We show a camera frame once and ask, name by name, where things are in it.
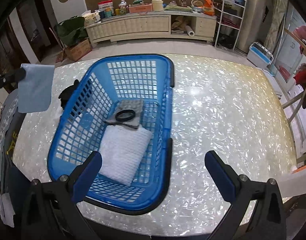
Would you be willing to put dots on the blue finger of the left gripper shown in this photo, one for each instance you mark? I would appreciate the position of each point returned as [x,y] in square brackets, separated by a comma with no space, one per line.
[12,77]

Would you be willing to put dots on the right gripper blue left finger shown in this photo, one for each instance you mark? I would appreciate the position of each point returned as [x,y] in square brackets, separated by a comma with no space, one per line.
[83,176]

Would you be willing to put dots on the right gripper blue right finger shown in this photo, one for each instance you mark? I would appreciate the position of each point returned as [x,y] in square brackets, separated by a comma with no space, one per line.
[223,175]

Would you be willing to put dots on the light blue cloth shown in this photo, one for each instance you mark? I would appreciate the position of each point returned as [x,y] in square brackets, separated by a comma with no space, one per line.
[35,90]

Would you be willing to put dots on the white waffle knit towel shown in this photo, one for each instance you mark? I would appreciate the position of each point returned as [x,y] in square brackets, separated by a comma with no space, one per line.
[122,150]

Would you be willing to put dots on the black plush toy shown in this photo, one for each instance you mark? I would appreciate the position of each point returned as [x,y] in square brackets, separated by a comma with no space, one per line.
[67,93]

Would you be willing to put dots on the cardboard box on floor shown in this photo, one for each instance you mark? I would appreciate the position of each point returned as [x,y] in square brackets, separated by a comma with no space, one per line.
[78,51]

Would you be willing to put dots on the grey patterned chair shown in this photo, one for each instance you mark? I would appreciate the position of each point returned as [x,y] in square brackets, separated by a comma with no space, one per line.
[10,124]

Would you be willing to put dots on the blue plastic laundry basket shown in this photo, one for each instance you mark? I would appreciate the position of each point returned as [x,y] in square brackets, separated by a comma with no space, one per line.
[82,125]

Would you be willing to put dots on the white blue plastic bin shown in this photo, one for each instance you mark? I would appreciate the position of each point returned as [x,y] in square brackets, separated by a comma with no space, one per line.
[259,56]

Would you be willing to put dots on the pink rectangular box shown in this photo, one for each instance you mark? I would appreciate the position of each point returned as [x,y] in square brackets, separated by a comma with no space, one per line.
[140,8]

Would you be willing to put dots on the white paper roll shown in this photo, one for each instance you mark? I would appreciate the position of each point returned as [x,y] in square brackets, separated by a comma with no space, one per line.
[189,31]

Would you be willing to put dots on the cream candle jar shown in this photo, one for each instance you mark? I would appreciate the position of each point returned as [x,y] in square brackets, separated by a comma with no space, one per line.
[157,5]

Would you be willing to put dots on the cream TV cabinet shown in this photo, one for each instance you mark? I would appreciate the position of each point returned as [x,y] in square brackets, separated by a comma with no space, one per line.
[165,24]

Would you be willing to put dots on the white metal shelf rack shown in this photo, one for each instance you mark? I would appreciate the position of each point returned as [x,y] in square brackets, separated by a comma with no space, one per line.
[229,19]

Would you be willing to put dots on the orange bag on cabinet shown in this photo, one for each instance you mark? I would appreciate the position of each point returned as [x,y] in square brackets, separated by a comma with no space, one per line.
[208,8]

